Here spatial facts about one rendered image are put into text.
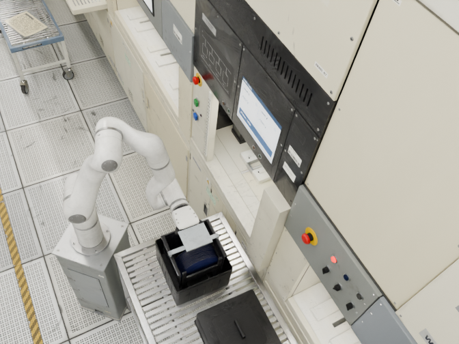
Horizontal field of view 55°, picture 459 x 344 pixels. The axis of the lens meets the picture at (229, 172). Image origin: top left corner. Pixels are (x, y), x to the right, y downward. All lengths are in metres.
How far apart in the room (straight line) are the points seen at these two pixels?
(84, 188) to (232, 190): 0.82
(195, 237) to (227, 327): 0.42
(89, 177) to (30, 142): 2.02
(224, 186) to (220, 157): 0.20
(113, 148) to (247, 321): 0.95
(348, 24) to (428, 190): 0.44
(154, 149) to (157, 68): 1.34
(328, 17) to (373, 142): 0.34
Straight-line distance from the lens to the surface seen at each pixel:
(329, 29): 1.20
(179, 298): 2.06
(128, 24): 3.34
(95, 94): 4.06
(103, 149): 1.64
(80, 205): 1.90
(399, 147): 1.12
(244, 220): 2.22
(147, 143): 1.68
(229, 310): 2.03
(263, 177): 2.35
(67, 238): 2.34
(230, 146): 2.49
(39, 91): 4.18
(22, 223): 3.37
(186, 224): 1.91
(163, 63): 2.99
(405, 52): 1.04
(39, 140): 3.79
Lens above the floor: 2.77
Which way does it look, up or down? 53 degrees down
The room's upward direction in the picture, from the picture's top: 9 degrees clockwise
